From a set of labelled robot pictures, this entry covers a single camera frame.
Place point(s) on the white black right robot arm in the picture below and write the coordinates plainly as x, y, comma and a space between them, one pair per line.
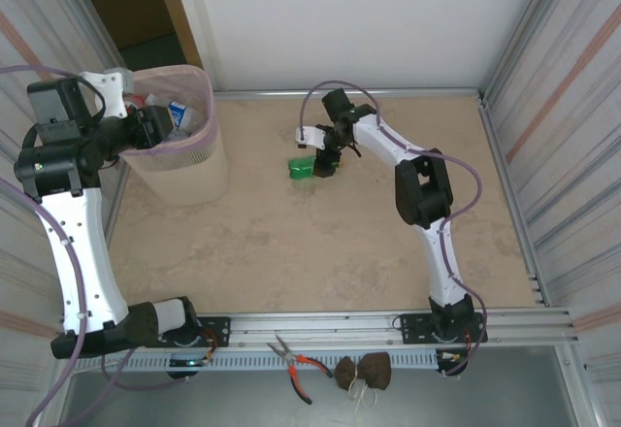
441, 262

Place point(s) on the pink beige waste bin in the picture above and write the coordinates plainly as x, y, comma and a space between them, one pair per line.
194, 179

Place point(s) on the brown cloth pouch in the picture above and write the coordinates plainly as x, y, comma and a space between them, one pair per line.
373, 369

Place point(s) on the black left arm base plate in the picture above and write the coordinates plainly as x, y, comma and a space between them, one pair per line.
218, 332

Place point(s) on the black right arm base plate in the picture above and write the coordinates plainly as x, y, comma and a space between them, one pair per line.
412, 327

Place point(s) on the wooden door edge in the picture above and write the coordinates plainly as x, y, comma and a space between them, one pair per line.
175, 9

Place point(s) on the green bottle yellow cap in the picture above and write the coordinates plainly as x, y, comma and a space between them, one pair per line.
301, 167

